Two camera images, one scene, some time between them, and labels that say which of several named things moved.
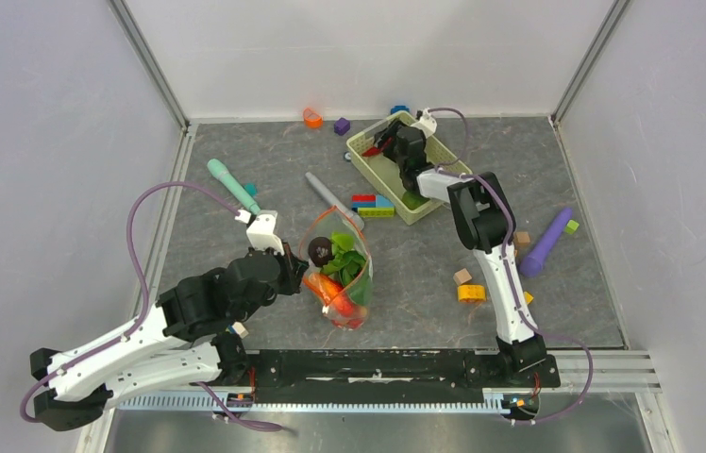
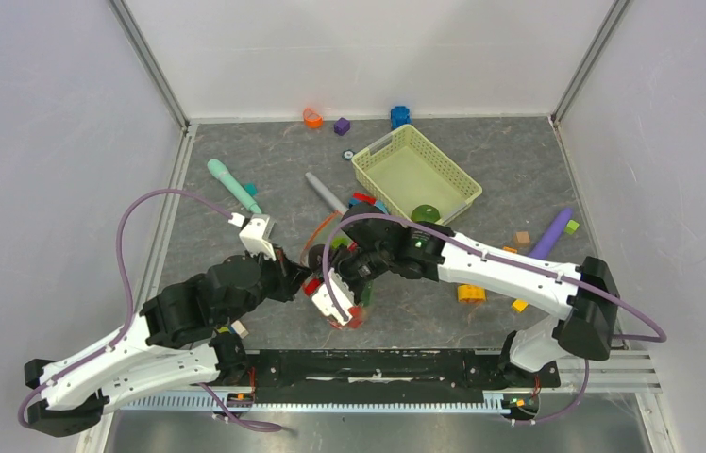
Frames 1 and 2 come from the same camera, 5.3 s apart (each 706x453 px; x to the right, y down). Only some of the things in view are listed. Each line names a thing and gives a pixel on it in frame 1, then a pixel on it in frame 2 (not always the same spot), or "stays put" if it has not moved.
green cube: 571,226 stays put
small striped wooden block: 238,328 stays put
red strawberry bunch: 345,314 stays put
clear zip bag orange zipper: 341,274 stays put
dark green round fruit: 413,199 to 425,213
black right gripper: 387,132 to 338,256
